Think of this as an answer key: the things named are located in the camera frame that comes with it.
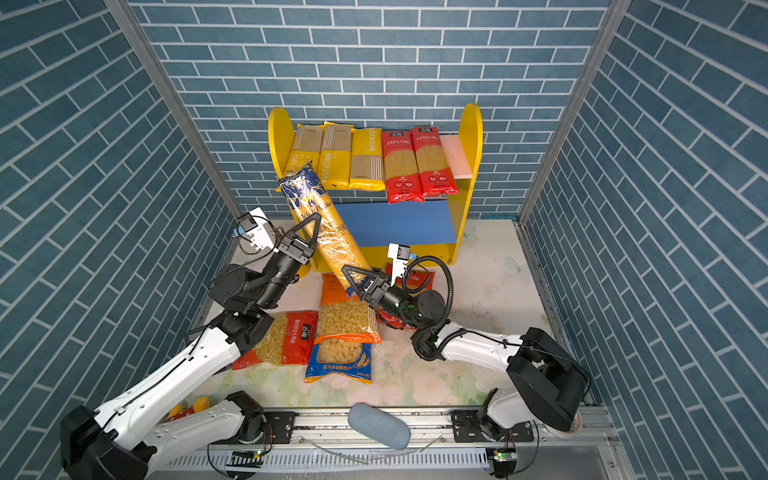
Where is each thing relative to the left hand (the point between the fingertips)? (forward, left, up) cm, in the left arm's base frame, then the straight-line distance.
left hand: (322, 219), depth 58 cm
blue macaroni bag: (-13, -3, -42) cm, 44 cm away
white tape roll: (-31, -59, -43) cm, 79 cm away
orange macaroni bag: (-3, 0, -38) cm, 38 cm away
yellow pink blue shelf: (+26, -10, -26) cm, 38 cm away
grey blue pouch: (-29, -11, -42) cm, 52 cm away
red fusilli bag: (-8, +15, -40) cm, 44 cm away
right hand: (-6, -3, -9) cm, 11 cm away
